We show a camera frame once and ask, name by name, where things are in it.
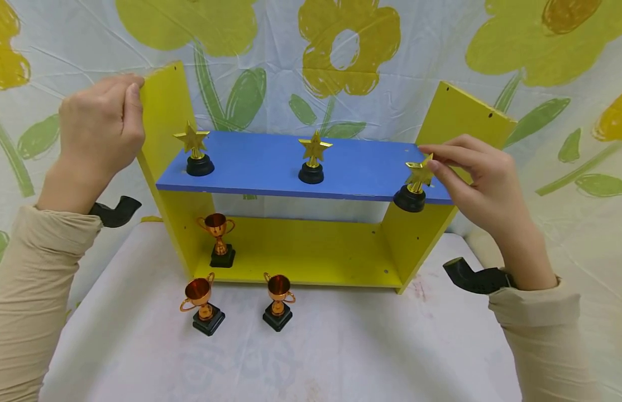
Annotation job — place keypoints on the copper cup trophy black base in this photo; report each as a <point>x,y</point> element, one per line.
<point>200,296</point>
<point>279,290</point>
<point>219,229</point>

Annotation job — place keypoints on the person's right middle finger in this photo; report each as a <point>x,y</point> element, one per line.
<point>472,142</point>

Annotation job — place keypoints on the person's right hand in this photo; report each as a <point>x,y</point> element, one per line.
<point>492,190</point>

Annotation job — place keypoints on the person's right index finger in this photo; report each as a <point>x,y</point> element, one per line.
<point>451,155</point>

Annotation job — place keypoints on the person's right thumb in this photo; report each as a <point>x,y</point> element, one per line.
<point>451,187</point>

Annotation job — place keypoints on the person's left hand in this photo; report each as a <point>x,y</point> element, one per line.
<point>92,131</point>

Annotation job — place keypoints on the person's left thumb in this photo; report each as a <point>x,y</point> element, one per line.
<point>134,114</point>

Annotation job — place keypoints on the yellow and blue wooden shelf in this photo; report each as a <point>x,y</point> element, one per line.
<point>260,162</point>

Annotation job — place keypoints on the person's left fingers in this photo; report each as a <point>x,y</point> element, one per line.
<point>117,79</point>

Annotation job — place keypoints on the gold star trophy black base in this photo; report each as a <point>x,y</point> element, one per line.
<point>312,167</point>
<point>410,198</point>
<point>194,142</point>

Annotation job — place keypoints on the person's right forearm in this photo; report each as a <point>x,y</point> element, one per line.
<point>542,346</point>

